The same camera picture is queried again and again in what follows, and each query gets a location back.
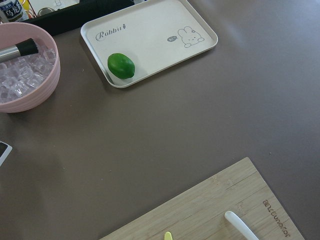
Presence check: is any tea bottle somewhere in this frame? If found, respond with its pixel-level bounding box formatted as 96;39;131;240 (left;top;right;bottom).
0;0;29;23

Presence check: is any yellow plastic knife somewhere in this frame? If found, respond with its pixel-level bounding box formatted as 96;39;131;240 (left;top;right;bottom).
164;231;173;240

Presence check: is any white plastic spoon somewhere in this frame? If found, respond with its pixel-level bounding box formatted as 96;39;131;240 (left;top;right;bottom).
224;211;259;240

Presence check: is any green lime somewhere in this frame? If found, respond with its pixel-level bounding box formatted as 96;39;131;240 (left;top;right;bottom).
107;53;136;80

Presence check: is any cream rabbit tray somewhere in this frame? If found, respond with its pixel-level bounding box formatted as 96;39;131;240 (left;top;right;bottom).
80;0;218;88

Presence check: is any metal muddler black tip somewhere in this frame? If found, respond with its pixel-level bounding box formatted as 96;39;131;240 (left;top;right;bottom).
0;38;39;63

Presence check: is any pink ice bowl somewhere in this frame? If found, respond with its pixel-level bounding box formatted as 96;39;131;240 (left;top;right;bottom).
0;22;61;113

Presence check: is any bamboo cutting board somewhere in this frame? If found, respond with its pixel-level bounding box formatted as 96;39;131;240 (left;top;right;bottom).
106;157;303;240

